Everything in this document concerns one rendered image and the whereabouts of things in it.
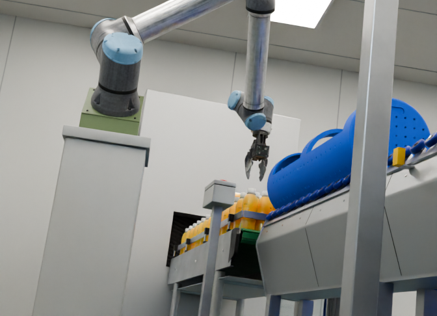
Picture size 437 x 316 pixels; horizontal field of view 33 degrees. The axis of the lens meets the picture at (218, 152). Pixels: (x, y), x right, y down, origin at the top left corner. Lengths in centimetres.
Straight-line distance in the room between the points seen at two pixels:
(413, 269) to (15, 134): 593
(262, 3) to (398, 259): 127
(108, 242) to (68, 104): 498
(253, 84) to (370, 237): 155
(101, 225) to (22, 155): 484
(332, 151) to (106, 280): 90
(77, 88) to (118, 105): 479
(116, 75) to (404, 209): 127
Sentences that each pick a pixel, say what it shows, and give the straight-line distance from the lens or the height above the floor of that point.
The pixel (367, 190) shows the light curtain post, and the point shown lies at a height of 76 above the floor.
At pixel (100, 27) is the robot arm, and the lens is 293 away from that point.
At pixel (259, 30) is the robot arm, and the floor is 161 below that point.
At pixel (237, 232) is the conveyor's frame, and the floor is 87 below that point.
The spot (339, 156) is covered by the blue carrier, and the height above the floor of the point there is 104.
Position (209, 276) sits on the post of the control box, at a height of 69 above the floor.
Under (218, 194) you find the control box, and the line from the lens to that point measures 318.
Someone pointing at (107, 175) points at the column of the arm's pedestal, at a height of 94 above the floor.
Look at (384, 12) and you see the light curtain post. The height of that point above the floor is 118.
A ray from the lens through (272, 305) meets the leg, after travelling 299.
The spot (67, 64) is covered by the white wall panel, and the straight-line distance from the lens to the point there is 766.
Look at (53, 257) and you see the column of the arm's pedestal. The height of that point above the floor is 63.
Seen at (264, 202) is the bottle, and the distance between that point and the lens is 321.
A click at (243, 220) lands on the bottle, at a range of 318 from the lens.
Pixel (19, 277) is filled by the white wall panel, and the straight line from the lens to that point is 723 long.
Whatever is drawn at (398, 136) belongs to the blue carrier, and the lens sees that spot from 238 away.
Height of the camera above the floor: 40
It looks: 15 degrees up
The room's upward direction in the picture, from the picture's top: 7 degrees clockwise
